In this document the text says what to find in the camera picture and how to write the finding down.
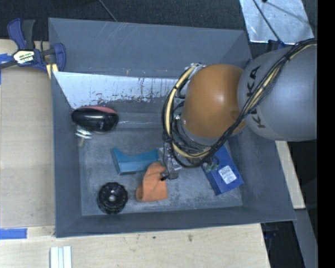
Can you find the orange cloth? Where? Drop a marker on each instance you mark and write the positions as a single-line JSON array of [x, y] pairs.
[[152, 187]]

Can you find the grey metal bin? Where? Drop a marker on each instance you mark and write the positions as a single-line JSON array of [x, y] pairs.
[[145, 49]]

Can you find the small clear glass thing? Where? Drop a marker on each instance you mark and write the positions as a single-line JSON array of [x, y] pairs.
[[83, 135]]

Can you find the pale wood flat board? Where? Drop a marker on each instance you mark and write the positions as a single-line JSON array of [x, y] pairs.
[[25, 149]]

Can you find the black round ribbed knob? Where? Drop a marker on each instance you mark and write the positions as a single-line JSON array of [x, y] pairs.
[[112, 198]]

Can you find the blue box with white label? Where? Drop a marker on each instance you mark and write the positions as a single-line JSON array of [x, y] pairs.
[[226, 177]]

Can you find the teal angled flat block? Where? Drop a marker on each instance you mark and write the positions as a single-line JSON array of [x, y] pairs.
[[134, 162]]

